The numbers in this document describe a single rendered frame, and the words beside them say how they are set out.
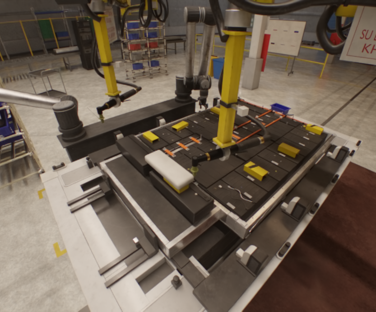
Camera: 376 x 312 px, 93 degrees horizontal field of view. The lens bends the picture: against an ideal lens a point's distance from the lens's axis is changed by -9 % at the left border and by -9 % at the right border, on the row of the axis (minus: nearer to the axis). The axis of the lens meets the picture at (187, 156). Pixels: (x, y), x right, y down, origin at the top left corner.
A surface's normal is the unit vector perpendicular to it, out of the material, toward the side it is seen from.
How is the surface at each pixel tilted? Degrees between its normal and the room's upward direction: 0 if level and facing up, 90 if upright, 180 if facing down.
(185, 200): 0
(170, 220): 0
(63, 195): 0
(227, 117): 90
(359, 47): 90
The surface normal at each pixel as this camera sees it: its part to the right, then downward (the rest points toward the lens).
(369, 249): 0.00, -0.81
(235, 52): 0.44, 0.53
